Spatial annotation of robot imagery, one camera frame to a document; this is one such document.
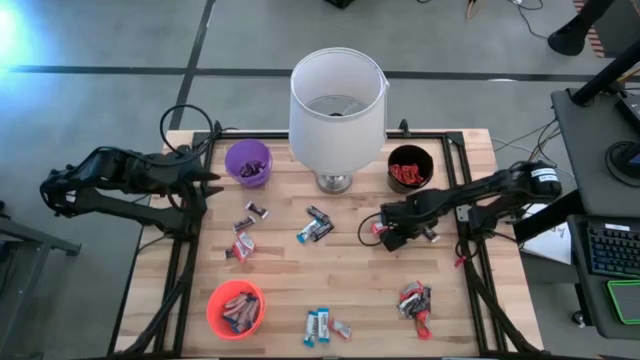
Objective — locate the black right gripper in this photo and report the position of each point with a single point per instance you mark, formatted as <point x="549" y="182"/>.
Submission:
<point x="410" y="215"/>

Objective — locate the purple face plastic bucket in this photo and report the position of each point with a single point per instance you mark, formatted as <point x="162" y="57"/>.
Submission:
<point x="235" y="160"/>

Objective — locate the black backlit keyboard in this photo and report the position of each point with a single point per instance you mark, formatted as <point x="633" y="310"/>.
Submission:
<point x="612" y="250"/>

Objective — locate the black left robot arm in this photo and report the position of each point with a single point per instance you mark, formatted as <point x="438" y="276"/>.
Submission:
<point x="110" y="210"/>

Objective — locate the brown Hershey's chocolate bar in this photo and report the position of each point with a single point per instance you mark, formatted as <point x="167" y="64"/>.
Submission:
<point x="229" y="252"/>
<point x="254" y="173"/>
<point x="246" y="171"/>
<point x="425" y="297"/>
<point x="259" y="166"/>
<point x="244" y="224"/>
<point x="432" y="236"/>
<point x="324" y="231"/>
<point x="256" y="209"/>
<point x="317" y="214"/>
<point x="408" y="305"/>

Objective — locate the orange pumpkin face bucket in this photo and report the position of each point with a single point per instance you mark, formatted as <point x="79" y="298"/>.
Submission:
<point x="216" y="310"/>

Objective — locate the black round device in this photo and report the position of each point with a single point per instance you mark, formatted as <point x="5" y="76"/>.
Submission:
<point x="622" y="160"/>

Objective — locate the dark grey desk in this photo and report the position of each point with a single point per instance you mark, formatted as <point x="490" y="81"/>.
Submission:
<point x="582" y="300"/>

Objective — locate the black plastic bucket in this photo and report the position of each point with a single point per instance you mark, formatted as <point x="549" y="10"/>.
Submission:
<point x="400" y="189"/>

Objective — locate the silver mounting bracket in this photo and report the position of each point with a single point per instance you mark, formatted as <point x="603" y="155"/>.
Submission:
<point x="462" y="212"/>

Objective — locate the grey side table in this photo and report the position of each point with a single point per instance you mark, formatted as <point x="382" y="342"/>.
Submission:
<point x="45" y="242"/>

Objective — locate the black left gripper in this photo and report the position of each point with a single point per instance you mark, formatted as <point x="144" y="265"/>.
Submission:
<point x="175" y="172"/>

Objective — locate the orange striped floor mat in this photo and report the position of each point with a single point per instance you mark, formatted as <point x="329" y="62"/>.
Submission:
<point x="592" y="37"/>

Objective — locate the black stand pole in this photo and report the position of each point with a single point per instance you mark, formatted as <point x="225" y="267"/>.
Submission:
<point x="575" y="30"/>
<point x="605" y="75"/>

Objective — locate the green edged black pad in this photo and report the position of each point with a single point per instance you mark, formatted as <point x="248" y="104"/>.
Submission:
<point x="625" y="302"/>

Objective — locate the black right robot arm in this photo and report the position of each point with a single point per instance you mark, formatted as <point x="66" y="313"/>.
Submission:
<point x="480" y="190"/>

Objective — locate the black laptop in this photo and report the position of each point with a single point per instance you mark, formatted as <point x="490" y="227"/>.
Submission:
<point x="630" y="112"/>

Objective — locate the blue white Hershey's bar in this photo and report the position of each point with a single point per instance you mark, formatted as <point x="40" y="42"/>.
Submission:
<point x="310" y="328"/>
<point x="246" y="327"/>
<point x="308" y="231"/>
<point x="250" y="307"/>
<point x="235" y="301"/>
<point x="323" y="325"/>
<point x="241" y="320"/>
<point x="255" y="315"/>
<point x="234" y="311"/>

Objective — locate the silver table lamp white shade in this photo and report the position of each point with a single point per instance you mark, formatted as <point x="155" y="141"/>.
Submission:
<point x="335" y="120"/>

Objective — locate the white paper sheet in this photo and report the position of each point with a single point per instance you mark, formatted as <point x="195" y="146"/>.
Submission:
<point x="550" y="240"/>

